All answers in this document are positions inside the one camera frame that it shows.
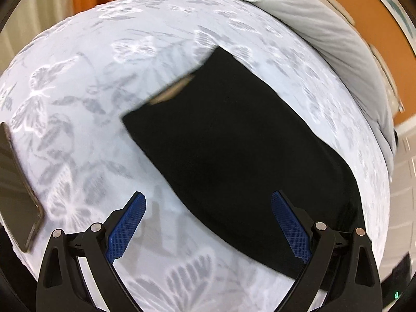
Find black pants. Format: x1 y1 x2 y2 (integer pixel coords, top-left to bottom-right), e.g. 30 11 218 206
121 46 367 292

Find white wardrobe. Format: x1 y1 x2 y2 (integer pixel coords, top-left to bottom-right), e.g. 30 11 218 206
379 130 415 279

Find smartphone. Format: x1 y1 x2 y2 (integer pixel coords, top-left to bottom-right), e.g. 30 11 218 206
1 122 44 253

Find cream padded headboard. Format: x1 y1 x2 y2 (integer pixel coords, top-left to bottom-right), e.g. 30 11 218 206
337 0 415 123

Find bed with butterfly sheet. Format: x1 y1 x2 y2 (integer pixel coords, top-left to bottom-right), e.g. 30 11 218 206
1 0 390 311

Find grey duvet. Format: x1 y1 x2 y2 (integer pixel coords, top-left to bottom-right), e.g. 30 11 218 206
255 0 396 174

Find framed wall painting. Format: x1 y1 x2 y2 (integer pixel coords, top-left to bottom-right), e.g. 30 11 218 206
380 0 415 51

